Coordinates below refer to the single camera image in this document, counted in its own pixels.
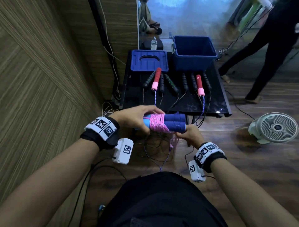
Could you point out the person's left hand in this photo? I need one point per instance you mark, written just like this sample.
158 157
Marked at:
130 117

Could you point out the person's right hand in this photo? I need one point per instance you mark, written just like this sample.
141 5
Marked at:
192 136

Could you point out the blue plastic bin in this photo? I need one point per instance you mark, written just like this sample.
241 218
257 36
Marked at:
192 63

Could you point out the person's left forearm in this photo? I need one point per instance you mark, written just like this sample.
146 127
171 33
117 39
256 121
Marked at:
51 182

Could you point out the person's right forearm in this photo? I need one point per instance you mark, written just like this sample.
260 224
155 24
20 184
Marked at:
247 196

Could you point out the blue bin lid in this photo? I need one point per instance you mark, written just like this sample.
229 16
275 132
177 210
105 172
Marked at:
140 66

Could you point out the person's black clothing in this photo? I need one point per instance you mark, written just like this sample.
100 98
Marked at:
163 201

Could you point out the black glossy low table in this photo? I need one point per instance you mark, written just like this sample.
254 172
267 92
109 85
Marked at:
133 100

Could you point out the black wristband with marker tags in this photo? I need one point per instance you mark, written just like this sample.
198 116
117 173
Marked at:
209 153
101 131

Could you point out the black pouch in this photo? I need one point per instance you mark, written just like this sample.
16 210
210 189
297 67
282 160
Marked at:
145 45

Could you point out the white water bottle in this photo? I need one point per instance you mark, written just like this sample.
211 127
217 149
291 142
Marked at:
153 44

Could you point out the white floor fan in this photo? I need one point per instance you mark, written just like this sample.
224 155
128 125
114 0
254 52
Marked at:
275 127

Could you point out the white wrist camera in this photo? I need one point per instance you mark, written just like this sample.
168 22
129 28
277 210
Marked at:
195 171
123 150

